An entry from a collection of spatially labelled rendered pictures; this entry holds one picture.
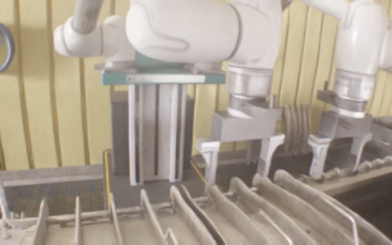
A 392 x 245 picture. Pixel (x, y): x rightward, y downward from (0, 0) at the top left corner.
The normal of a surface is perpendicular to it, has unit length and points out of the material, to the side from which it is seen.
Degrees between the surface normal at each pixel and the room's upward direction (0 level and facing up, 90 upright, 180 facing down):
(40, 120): 90
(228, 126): 90
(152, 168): 90
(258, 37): 92
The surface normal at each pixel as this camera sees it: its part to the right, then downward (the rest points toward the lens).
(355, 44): -0.65, 0.22
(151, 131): 0.31, 0.31
